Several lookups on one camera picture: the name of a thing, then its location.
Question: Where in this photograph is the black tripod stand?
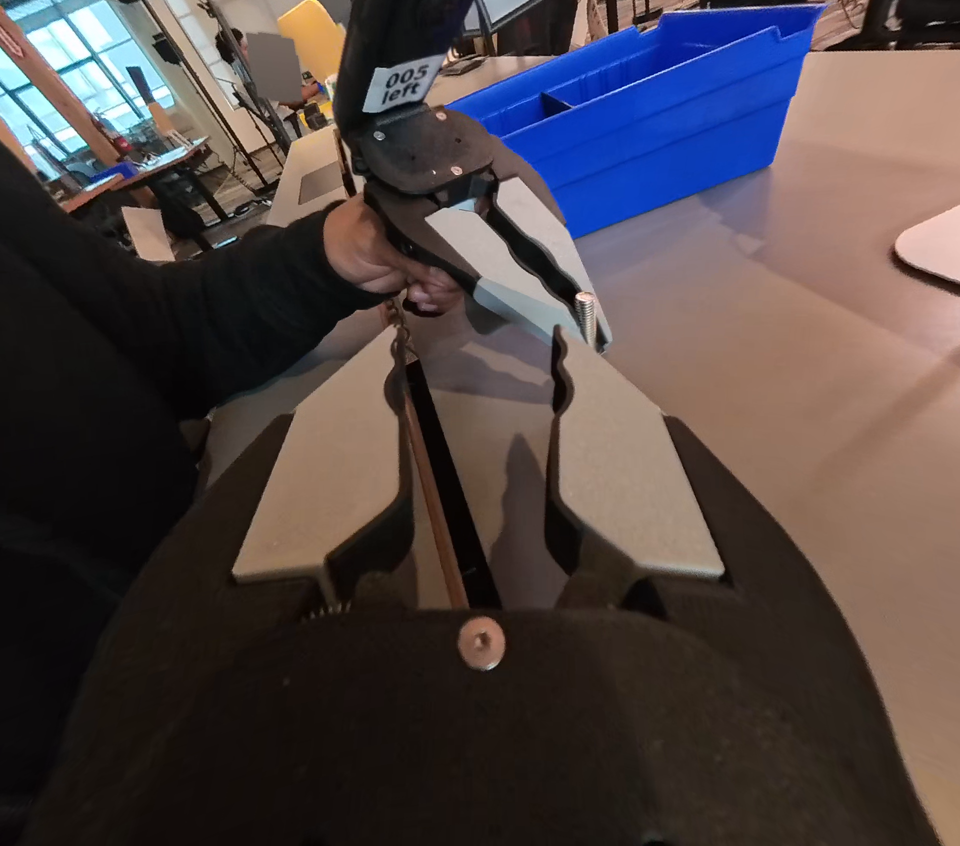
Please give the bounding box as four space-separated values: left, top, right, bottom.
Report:
153 0 290 187

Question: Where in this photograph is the white paper sheet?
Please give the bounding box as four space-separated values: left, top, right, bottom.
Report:
122 206 175 264

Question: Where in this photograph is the blue plastic bin with divider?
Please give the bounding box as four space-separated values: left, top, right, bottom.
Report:
446 2 828 240

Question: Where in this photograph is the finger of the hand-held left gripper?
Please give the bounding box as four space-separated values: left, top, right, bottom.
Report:
480 173 614 354
426 199 597 348

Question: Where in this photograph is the wooden desk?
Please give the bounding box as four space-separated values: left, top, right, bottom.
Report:
60 137 213 217

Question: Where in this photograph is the yellow chair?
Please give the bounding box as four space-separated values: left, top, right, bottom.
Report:
276 0 348 93

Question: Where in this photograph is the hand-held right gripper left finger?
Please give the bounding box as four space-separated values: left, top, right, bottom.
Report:
231 328 418 588

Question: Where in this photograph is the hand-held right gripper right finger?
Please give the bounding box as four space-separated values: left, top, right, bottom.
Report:
543 327 726 585

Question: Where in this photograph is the white metal monitor stand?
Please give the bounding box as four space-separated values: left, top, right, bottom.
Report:
892 204 960 285

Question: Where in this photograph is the person's left hand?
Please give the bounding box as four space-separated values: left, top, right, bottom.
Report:
322 193 468 311

